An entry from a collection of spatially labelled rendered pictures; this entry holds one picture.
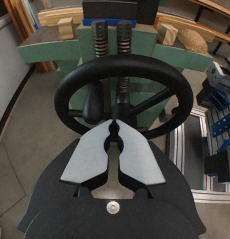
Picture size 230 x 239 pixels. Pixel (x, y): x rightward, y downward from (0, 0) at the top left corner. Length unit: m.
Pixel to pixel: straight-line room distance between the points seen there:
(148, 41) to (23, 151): 1.33
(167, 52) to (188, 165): 0.85
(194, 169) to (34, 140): 1.48
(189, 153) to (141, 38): 0.95
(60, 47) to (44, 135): 1.03
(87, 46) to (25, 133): 1.28
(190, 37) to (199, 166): 0.92
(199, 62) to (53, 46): 0.44
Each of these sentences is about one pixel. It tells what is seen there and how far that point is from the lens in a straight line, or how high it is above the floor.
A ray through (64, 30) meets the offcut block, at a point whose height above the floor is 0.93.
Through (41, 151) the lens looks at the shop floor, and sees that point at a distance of 1.24.
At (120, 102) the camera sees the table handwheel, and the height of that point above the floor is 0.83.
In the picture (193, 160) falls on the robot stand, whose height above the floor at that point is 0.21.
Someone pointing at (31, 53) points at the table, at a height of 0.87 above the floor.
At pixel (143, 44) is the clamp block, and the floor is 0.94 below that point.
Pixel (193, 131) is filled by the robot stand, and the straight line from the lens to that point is 1.16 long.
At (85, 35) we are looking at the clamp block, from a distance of 0.22.
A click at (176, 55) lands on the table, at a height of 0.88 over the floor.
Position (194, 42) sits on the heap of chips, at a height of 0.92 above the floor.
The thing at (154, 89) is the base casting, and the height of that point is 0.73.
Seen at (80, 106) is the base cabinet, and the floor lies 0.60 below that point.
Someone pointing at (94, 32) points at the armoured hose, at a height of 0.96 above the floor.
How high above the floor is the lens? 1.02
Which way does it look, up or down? 60 degrees down
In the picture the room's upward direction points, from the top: 5 degrees clockwise
